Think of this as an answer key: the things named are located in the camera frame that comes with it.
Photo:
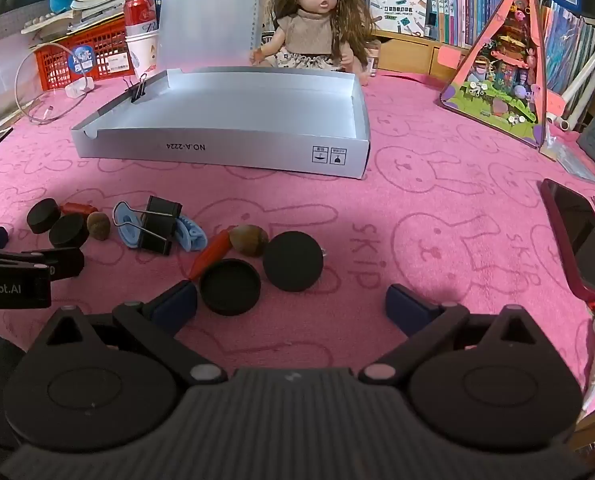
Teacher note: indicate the white plastic pipes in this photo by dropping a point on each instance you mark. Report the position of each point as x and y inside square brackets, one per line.
[582, 80]

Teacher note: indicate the triangular toy house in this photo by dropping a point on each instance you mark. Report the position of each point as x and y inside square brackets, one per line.
[502, 85]

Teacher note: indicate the red plastic basket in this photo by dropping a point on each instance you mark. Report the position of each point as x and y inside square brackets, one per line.
[57, 67]

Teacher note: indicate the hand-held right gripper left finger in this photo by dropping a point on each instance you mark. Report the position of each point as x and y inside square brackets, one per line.
[177, 305]

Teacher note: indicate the phone in red case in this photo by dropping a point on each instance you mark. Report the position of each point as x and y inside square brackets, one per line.
[577, 240]

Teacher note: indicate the small binder clip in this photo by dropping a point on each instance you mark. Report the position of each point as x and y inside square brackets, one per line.
[138, 92]

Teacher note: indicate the row of shelved books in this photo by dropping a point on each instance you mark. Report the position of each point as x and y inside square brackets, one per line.
[477, 0]

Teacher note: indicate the pink rabbit print blanket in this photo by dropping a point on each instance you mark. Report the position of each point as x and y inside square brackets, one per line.
[427, 220]

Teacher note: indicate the red soda can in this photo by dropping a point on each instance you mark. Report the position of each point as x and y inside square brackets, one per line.
[140, 12]

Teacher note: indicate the small clear plastic bag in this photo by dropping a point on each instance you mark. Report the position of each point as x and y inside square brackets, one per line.
[567, 157]

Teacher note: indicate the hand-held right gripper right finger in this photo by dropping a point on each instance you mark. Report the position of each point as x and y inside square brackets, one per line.
[407, 307]

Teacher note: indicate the white cardboard box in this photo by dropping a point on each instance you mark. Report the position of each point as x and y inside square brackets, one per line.
[257, 105]

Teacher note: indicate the red capsule toy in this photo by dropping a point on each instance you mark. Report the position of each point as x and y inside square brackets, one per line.
[77, 208]
[210, 255]

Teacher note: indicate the black binder clip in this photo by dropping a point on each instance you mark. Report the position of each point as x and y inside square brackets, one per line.
[157, 237]

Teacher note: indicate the small black puck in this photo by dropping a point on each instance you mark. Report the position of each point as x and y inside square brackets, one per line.
[68, 230]
[42, 215]

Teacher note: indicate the white paper cup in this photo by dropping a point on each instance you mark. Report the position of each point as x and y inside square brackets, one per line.
[142, 52]

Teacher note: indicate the small jar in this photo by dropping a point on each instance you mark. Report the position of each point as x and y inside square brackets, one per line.
[375, 62]

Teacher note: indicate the brown nut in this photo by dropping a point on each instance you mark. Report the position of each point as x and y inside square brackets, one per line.
[98, 225]
[249, 240]

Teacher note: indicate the colourful printed box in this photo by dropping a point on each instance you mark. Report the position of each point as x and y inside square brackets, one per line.
[397, 10]

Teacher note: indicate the wooden drawer unit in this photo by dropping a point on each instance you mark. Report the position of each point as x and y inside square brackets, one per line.
[407, 55]

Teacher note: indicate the long-haired doll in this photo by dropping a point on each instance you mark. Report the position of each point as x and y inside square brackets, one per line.
[312, 25]

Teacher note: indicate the translucent plastic sheet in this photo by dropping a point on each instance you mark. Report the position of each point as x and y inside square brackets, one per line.
[202, 15]

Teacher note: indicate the black round lid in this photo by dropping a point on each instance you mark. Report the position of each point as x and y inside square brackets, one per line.
[230, 287]
[293, 261]

